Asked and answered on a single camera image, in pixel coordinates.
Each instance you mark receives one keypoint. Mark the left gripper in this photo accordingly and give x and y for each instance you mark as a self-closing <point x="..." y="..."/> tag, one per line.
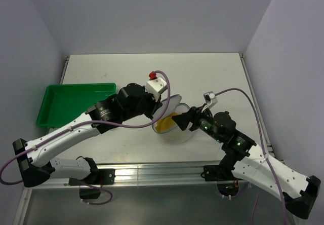
<point x="155" y="105"/>

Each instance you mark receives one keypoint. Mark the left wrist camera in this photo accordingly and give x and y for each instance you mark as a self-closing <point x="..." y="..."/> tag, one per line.
<point x="156" y="85"/>

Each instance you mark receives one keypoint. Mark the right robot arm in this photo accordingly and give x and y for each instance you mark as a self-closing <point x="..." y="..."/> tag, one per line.
<point x="244" y="159"/>

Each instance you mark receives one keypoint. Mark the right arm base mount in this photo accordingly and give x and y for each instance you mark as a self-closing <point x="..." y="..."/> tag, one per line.
<point x="227" y="184"/>

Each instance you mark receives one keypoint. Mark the aluminium frame rail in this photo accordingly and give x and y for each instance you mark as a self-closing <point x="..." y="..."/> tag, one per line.
<point x="152" y="174"/>

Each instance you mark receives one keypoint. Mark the white mesh laundry bag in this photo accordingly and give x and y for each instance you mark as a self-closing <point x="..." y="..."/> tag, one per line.
<point x="175" y="135"/>

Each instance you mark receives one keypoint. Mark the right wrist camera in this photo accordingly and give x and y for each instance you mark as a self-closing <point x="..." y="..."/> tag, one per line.
<point x="210" y="99"/>

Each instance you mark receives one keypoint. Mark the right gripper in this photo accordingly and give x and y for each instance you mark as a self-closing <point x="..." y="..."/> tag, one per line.
<point x="193" y="115"/>

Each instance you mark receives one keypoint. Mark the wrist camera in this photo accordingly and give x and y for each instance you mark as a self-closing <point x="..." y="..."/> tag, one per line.
<point x="210" y="99"/>
<point x="156" y="85"/>

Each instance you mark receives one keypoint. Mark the green plastic tray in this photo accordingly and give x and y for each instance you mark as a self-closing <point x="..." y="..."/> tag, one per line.
<point x="63" y="103"/>

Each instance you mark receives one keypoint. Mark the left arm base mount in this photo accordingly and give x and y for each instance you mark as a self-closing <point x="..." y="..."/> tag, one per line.
<point x="95" y="186"/>

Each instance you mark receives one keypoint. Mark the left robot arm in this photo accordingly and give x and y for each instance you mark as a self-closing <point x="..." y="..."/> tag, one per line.
<point x="37" y="159"/>

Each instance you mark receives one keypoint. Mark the yellow bra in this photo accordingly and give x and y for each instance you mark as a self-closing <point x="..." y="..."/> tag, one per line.
<point x="165" y="124"/>

